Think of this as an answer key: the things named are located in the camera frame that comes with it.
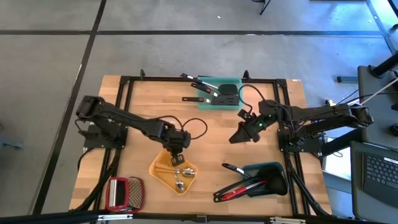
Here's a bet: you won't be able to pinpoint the yellow plastic bin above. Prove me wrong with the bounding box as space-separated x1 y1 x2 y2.
148 150 198 196

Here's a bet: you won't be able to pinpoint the slotted turner steel neck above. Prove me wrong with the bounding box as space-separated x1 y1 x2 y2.
182 95 241 106

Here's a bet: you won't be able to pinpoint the small black solid spatula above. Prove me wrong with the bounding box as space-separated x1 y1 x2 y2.
190 82 220 98

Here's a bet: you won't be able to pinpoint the dark laptop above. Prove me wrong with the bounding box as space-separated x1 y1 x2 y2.
362 152 398 202

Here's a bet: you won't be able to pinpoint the silver metal bracket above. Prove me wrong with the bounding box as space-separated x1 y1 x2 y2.
97 213 126 222
269 217 307 224

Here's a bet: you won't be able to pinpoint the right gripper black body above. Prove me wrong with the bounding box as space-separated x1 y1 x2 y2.
238 108 276 143

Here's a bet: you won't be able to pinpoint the thick black cable bundle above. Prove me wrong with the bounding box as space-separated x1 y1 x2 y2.
76 149 121 213
286 154 331 218

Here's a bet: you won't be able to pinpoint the black chair leg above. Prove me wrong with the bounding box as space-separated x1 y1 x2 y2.
251 0 272 16

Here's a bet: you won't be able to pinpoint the translucent teal plastic bin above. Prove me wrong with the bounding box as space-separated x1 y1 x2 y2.
197 76 244 111

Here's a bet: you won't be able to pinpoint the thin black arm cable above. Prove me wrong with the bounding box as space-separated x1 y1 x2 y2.
237 83 282 116
73 118 94 171

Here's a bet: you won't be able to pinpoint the hanging black cable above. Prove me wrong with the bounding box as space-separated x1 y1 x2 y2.
155 115 209 141

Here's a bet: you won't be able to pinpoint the grey-blue plastic bin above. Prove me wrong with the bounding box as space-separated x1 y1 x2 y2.
241 161 290 198

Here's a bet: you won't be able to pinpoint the grey floor bar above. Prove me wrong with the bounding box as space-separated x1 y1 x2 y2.
336 75 359 84

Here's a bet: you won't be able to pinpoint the black floor cables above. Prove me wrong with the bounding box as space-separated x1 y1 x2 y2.
335 89 360 106

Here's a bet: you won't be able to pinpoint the red silicone spoon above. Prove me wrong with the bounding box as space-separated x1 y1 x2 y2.
221 179 269 202

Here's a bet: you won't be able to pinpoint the white cable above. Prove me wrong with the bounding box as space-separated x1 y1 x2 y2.
359 77 398 106

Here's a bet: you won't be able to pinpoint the red-framed steel box grater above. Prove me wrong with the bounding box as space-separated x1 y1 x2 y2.
105 176 146 213

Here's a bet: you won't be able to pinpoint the solid turner steel shaft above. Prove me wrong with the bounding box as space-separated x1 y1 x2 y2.
180 73 239 96

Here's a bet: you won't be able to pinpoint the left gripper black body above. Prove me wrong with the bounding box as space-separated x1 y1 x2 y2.
162 126 192 157

